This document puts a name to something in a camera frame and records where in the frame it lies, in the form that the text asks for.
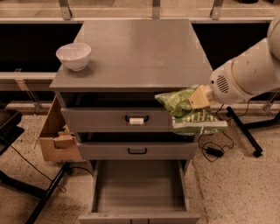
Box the grey bottom drawer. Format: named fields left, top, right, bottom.
left=79, top=160, right=200, bottom=224

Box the green jalapeno chip bag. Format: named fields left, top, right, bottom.
left=155, top=86, right=228, bottom=136

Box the black stand leg right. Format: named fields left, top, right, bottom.
left=227, top=107, right=280, bottom=158

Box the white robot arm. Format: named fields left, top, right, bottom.
left=188, top=14, right=280, bottom=109

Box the grey middle drawer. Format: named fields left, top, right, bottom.
left=78, top=132, right=198, bottom=160

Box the white ceramic bowl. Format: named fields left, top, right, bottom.
left=56, top=43, right=91, bottom=71

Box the grey top drawer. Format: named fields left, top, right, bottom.
left=59, top=92, right=173, bottom=132

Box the black stand base left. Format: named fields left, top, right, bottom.
left=0, top=162, right=70, bottom=224

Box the grey drawer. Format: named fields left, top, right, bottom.
left=59, top=92, right=173, bottom=132
left=79, top=160, right=200, bottom=224
left=78, top=132, right=198, bottom=160

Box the black tray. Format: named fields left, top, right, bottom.
left=0, top=109, right=25, bottom=156

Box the black power adapter cable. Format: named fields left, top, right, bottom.
left=197, top=103, right=235, bottom=163

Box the cardboard box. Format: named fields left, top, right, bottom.
left=39, top=98, right=83, bottom=162

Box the thin black cable left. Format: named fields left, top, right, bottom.
left=0, top=136, right=67, bottom=194

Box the grey drawer cabinet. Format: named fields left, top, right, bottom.
left=48, top=18, right=221, bottom=176

